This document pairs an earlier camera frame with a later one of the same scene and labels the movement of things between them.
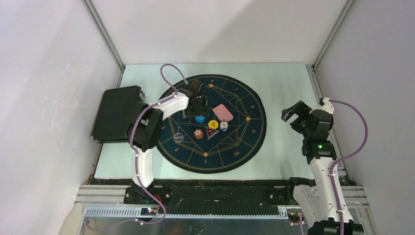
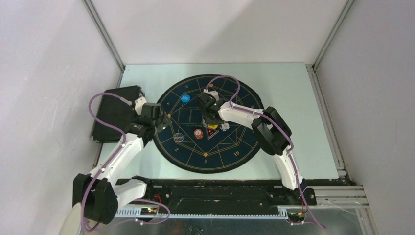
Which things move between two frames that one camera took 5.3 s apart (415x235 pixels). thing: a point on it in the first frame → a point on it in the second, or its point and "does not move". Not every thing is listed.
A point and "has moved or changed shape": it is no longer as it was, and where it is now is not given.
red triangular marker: [211, 132] does not move
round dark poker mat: [223, 127] does not move
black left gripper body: [198, 109] → [163, 122]
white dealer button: [223, 126] does not move
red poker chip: [198, 133] does not move
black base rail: [239, 192] does not move
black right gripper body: [300, 124] → [208, 120]
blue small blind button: [199, 118] has moved or changed shape
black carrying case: [113, 112] does not move
